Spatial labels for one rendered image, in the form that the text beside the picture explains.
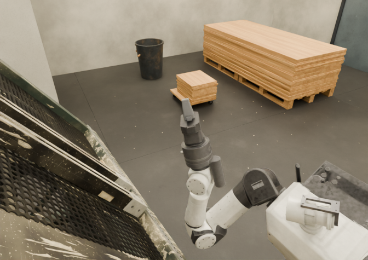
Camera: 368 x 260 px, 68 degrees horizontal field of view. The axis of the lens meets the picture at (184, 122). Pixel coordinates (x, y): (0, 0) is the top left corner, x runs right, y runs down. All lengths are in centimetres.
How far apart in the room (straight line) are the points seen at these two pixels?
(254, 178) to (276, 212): 13
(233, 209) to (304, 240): 25
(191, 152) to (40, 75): 378
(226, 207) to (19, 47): 374
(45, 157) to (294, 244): 84
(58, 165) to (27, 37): 331
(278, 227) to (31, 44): 390
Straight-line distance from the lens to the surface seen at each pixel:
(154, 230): 137
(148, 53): 494
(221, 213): 102
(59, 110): 200
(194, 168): 84
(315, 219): 80
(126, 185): 151
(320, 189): 95
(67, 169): 110
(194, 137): 78
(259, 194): 96
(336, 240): 89
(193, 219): 98
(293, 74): 412
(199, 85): 392
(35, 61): 435
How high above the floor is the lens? 200
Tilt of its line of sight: 32 degrees down
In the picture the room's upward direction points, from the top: 1 degrees counter-clockwise
